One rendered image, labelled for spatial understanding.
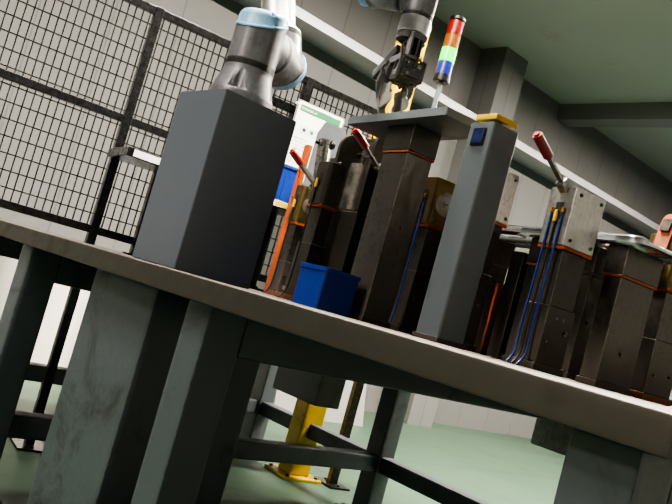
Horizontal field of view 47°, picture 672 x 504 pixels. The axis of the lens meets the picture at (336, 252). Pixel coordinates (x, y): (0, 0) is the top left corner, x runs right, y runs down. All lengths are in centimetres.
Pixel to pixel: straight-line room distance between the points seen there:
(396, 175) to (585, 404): 103
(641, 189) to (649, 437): 840
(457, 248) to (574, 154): 649
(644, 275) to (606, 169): 680
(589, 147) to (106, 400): 695
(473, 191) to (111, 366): 82
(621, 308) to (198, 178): 91
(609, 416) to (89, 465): 117
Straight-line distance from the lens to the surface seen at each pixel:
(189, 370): 136
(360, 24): 587
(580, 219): 159
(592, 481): 84
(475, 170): 155
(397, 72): 186
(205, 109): 176
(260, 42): 183
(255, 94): 178
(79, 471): 175
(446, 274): 152
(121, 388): 165
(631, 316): 170
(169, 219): 174
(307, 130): 308
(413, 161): 174
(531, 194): 745
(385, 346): 96
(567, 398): 81
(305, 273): 170
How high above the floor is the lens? 71
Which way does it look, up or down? 4 degrees up
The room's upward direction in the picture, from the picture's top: 16 degrees clockwise
